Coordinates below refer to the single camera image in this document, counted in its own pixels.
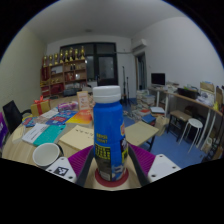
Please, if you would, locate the dark framed window door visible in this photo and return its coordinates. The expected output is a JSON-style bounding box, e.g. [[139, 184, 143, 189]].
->
[[59, 42, 119, 88]]

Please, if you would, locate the black tripod stand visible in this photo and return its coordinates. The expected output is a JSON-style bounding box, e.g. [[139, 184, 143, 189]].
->
[[120, 65, 129, 101]]

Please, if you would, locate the purple sign board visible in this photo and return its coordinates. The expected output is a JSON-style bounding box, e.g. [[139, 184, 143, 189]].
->
[[0, 112, 8, 148]]

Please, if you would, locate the pink patterned box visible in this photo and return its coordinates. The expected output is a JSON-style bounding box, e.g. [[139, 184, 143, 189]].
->
[[57, 101, 79, 113]]

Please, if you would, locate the blue printed book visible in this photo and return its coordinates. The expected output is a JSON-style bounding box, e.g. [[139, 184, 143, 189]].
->
[[45, 111, 78, 126]]

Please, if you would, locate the yellow gift box red ribbon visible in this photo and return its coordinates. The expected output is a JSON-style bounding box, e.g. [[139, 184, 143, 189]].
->
[[30, 95, 52, 117]]

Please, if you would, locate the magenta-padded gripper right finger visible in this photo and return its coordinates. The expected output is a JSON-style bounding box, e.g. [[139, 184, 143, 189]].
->
[[127, 143, 182, 187]]

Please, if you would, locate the black desktop printer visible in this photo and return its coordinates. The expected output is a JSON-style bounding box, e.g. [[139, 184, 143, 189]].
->
[[177, 87, 200, 100]]

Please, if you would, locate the pile of books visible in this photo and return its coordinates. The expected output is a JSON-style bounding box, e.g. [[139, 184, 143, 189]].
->
[[128, 89, 158, 121]]

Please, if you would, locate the teal book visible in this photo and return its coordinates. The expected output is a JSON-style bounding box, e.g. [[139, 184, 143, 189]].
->
[[33, 124, 67, 147]]

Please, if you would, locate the cardboard box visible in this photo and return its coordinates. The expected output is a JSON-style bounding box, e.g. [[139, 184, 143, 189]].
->
[[199, 81, 216, 94]]

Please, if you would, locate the flat round red coaster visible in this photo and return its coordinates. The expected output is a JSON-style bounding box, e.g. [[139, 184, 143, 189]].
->
[[94, 166, 130, 188]]

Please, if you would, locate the long wooden wall desk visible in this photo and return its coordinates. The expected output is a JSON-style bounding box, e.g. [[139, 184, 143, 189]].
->
[[148, 86, 224, 158]]

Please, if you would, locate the wooden shelf unit with trophies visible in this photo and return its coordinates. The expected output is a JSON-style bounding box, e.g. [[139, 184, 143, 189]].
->
[[39, 45, 88, 98]]

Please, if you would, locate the orange book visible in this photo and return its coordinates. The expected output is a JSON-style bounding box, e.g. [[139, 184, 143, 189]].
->
[[65, 109, 94, 126]]

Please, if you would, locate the standing beige card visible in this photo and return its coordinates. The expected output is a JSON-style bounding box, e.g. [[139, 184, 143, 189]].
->
[[76, 90, 91, 111]]

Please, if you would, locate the black office chair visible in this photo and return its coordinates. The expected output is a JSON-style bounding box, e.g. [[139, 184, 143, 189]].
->
[[2, 100, 32, 134]]

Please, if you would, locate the black computer monitor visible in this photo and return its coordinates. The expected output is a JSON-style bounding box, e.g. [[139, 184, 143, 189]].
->
[[150, 72, 166, 88]]

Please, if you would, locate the white wall air conditioner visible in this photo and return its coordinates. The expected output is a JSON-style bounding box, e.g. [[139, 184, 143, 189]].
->
[[131, 38, 148, 53]]

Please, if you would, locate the white round stool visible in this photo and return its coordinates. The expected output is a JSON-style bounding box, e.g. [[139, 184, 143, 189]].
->
[[179, 117, 204, 151]]

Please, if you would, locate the white booklet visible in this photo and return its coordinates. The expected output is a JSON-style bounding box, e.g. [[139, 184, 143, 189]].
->
[[21, 122, 50, 145]]

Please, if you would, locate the blue drink bottle white cap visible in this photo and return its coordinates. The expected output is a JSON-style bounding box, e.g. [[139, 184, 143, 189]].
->
[[92, 85, 130, 183]]

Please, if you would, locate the beige paper envelope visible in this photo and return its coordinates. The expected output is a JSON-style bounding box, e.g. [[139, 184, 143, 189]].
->
[[11, 125, 26, 144], [58, 124, 95, 152]]

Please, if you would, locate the black cup white inside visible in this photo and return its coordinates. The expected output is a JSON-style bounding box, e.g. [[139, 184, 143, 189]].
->
[[32, 142, 64, 169]]

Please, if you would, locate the wooden-topped black stool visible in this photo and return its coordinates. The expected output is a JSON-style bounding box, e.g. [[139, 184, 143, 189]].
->
[[166, 109, 193, 141]]

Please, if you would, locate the small wooden side table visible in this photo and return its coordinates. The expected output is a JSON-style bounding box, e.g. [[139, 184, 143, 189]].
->
[[124, 120, 160, 151]]

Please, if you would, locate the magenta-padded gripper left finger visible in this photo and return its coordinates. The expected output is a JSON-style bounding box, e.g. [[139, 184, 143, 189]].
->
[[44, 145, 96, 187]]

